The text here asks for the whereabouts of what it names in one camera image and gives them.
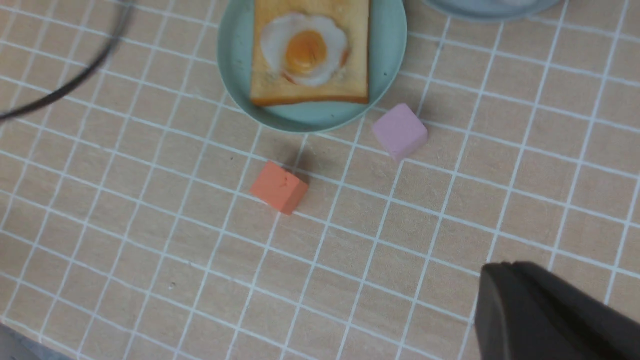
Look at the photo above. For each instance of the pink cube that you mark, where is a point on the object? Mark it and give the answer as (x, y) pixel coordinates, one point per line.
(400, 132)

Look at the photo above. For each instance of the grey blue egg plate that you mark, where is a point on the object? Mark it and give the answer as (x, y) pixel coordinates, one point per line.
(490, 11)

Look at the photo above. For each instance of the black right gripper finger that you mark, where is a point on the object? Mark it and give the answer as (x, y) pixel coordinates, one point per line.
(525, 312)

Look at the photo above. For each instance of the orange red cube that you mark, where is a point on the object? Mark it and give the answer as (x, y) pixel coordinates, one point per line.
(279, 188)

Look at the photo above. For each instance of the toast slice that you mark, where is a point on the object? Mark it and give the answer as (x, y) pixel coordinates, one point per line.
(349, 84)

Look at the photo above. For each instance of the fried egg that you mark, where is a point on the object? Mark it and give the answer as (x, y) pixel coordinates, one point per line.
(306, 49)

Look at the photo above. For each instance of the teal green plate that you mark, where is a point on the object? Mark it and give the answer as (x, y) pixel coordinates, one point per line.
(388, 40)

